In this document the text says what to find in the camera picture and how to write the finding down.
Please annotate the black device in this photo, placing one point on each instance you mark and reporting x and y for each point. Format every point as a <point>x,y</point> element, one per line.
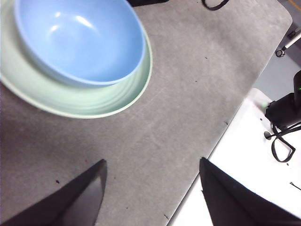
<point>145,2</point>

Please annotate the pale green plate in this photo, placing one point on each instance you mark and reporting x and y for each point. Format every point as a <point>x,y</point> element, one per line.
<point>94,101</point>

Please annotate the white pole with black knob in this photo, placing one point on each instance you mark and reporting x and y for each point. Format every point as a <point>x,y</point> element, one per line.
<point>291,42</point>

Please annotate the blue ribbed bowl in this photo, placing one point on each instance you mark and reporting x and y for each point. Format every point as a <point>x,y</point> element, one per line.
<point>82,47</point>

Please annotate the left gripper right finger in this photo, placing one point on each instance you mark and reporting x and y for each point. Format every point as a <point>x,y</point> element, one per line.
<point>230,204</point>

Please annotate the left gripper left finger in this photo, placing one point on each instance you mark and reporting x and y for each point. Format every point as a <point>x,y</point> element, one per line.
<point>70,202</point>

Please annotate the dark grey table mat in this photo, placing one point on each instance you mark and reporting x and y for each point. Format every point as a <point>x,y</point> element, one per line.
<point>176,94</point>

